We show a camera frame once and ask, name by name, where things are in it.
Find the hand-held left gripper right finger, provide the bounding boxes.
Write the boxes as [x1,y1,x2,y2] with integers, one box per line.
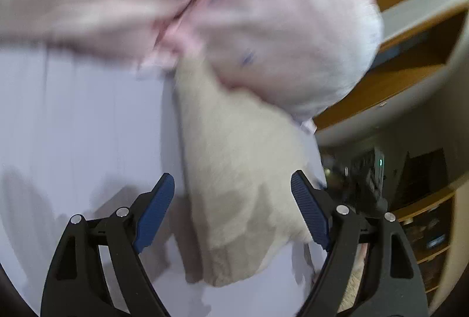
[290,170,429,317]

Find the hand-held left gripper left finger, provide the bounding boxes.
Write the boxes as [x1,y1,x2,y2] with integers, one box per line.
[40,173,176,317]

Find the cream fleece garment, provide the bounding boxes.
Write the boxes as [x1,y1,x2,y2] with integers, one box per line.
[172,57,325,287]

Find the pink printed baby garment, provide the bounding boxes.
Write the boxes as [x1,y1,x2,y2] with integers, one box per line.
[0,0,385,136]

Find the dark furniture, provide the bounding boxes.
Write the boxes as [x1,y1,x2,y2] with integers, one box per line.
[397,148,449,208]

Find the wooden cabinet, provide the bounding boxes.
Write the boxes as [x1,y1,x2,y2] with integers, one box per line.
[394,187,457,306]

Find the wooden shelf unit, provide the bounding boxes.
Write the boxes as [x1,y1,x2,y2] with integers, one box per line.
[313,0,469,130]

